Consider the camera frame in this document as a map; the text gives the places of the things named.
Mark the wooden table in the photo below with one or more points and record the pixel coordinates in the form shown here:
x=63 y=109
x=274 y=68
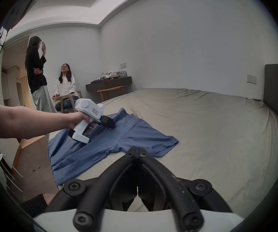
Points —
x=18 y=151

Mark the wooden stool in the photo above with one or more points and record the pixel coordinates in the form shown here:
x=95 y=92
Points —
x=110 y=89

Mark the blue shirt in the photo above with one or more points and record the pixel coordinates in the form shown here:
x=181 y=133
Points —
x=93 y=151

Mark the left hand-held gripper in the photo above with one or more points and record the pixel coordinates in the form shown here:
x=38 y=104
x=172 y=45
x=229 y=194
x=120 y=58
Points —
x=89 y=109

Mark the person's left hand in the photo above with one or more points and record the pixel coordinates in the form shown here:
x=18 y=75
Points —
x=75 y=120

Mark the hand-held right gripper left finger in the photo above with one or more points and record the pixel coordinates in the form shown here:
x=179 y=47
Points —
x=110 y=177

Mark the wooden chair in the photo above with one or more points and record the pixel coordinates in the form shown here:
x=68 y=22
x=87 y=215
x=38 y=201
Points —
x=63 y=105

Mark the person's legs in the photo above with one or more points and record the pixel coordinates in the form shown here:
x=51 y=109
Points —
x=35 y=205

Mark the white wall socket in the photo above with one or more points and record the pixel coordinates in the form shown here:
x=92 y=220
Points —
x=251 y=79

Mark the person's left forearm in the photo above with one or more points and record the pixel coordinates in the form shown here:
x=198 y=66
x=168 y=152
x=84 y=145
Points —
x=25 y=123

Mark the bed with beige sheet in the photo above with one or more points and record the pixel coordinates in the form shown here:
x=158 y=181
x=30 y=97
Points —
x=214 y=134

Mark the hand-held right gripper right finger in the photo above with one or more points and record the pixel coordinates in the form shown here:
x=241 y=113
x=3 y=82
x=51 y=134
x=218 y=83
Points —
x=168 y=180

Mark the dark wall shelf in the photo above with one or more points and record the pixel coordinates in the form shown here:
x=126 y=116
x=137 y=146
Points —
x=114 y=82

